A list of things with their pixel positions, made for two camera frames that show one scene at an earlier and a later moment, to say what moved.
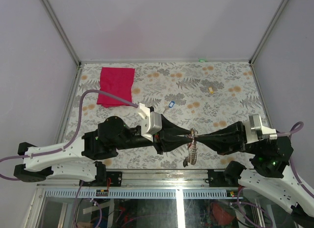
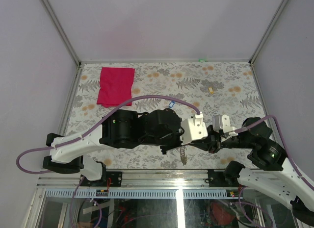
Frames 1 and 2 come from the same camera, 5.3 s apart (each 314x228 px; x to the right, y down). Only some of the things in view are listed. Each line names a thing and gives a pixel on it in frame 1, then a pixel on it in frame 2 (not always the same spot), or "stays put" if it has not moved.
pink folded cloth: x=117 y=81 stays put
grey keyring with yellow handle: x=192 y=148 to x=183 y=157
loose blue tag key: x=171 y=104 stays put
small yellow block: x=211 y=89 stays put
